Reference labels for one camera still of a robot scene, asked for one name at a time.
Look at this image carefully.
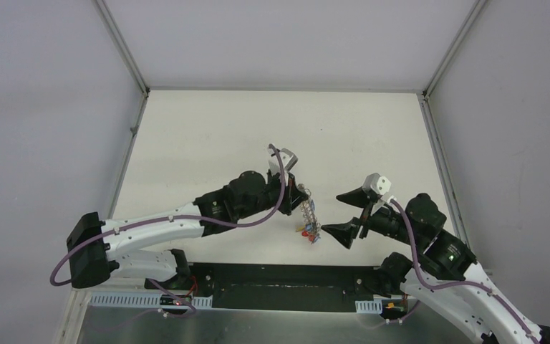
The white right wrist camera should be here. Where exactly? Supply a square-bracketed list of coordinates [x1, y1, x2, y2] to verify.
[362, 173, 392, 197]

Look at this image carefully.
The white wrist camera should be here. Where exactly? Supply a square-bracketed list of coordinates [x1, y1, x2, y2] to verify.
[268, 148, 299, 175]
[362, 173, 392, 197]

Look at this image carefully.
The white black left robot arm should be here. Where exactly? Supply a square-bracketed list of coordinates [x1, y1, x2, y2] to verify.
[66, 171, 309, 290]

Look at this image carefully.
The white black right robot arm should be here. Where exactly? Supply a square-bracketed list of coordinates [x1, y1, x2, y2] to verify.
[322, 188, 550, 343]

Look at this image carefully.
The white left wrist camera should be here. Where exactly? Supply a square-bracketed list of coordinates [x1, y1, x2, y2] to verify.
[268, 148, 299, 175]

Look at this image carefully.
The left white cable duct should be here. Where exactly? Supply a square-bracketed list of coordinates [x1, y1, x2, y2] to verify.
[89, 292, 213, 310]

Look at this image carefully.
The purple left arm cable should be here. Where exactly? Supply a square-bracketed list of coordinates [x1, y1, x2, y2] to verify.
[49, 143, 289, 317]

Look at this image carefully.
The black mounting base plate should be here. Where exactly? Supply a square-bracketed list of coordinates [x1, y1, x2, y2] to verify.
[144, 262, 403, 312]

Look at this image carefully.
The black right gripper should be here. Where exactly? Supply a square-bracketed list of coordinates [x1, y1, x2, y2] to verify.
[319, 186, 422, 248]

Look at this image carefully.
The right white cable duct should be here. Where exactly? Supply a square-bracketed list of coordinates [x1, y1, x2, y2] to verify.
[354, 299, 382, 315]

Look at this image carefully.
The white cable duct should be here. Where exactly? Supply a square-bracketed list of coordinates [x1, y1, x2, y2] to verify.
[354, 299, 382, 315]
[89, 292, 213, 310]

